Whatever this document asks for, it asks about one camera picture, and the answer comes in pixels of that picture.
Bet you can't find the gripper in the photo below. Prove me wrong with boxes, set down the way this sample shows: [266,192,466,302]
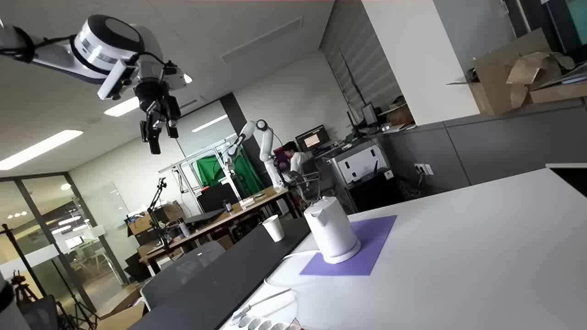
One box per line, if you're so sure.
[134,80,182,155]

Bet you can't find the black articulated stand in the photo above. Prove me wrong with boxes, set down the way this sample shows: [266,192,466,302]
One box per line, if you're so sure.
[146,177,174,258]

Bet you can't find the stack of cardboard boxes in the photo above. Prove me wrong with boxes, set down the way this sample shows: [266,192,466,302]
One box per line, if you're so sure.
[126,202,185,246]

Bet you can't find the green cloth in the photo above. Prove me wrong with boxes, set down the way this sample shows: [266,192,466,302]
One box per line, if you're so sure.
[196,146,265,198]

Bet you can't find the glass whiteboard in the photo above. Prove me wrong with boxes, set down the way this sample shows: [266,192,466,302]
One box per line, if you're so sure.
[82,181,132,231]

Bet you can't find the wooden table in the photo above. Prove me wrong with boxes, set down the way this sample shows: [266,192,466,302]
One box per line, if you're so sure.
[138,185,295,276]

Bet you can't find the person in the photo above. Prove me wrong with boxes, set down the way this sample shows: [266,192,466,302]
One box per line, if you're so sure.
[281,141,309,185]

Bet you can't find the grey office chair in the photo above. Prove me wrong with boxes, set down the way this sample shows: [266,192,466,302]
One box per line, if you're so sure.
[139,240,227,312]

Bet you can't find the white paper cup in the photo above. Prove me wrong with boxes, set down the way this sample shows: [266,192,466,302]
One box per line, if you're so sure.
[261,214,286,243]

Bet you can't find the monitor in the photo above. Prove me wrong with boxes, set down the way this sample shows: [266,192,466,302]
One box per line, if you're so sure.
[295,124,331,153]
[360,102,379,128]

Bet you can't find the black table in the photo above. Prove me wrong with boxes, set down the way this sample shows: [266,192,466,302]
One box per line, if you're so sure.
[127,217,313,330]

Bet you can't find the white electric kettle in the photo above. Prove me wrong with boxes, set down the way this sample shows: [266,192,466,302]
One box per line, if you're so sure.
[304,196,362,264]

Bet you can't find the white and black cabinet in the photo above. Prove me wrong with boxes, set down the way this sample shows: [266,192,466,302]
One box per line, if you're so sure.
[322,139,405,212]

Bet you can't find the white power strip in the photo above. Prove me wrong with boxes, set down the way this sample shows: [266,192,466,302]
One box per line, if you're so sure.
[219,288,305,330]

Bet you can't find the window blinds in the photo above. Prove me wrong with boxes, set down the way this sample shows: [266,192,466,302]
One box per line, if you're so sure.
[319,0,404,125]

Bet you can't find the purple mat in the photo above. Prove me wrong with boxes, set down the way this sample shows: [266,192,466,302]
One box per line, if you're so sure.
[300,215,398,277]

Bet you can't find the open cardboard box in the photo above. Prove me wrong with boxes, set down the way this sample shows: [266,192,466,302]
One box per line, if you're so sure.
[447,27,587,116]

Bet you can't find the aluminium frame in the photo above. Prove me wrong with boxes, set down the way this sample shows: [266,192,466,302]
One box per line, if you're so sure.
[158,134,244,203]

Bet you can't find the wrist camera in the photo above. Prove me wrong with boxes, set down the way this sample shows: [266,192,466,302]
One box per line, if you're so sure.
[161,61,193,91]

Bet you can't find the white cable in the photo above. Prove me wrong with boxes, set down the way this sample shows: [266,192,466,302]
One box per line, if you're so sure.
[263,249,322,294]

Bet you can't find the camera on tripod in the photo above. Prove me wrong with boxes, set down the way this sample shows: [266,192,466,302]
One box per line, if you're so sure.
[9,269,42,330]

